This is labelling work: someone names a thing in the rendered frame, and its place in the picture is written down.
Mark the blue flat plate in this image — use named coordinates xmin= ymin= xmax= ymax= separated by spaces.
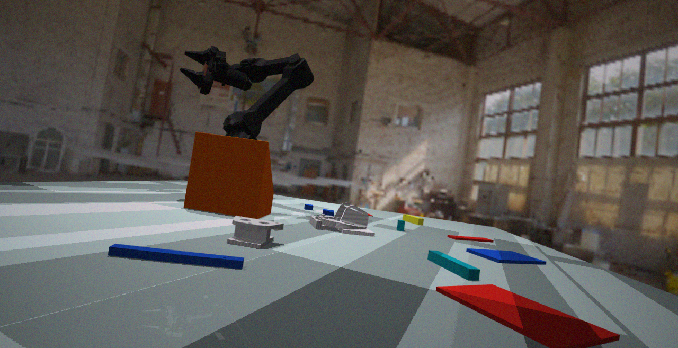
xmin=467 ymin=248 xmax=546 ymax=265

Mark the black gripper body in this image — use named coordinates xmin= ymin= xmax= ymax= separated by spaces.
xmin=200 ymin=45 xmax=234 ymax=95

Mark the yellow rectangular bar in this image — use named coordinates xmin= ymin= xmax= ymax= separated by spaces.
xmin=403 ymin=215 xmax=424 ymax=225

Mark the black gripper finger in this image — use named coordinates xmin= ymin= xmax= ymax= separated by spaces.
xmin=180 ymin=67 xmax=205 ymax=89
xmin=184 ymin=48 xmax=210 ymax=65

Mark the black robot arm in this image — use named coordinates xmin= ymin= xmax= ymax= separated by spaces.
xmin=213 ymin=51 xmax=314 ymax=140

